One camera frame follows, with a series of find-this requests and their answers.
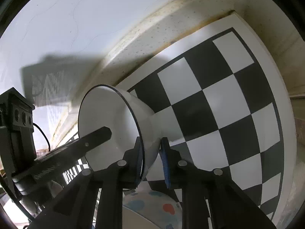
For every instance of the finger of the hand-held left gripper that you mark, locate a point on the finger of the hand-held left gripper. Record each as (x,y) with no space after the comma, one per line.
(93,139)

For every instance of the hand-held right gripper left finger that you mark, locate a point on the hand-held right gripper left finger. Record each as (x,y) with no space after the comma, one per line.
(138,158)

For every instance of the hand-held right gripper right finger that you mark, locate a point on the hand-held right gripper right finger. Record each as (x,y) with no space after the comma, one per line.
(165,163)

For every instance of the white bowl dark rim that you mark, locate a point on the white bowl dark rim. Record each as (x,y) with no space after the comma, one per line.
(102,109)

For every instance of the white bowl heart print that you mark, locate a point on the white bowl heart print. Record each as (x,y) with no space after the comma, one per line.
(152,210)

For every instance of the black white checkered mat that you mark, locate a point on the black white checkered mat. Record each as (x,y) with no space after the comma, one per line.
(214,100)

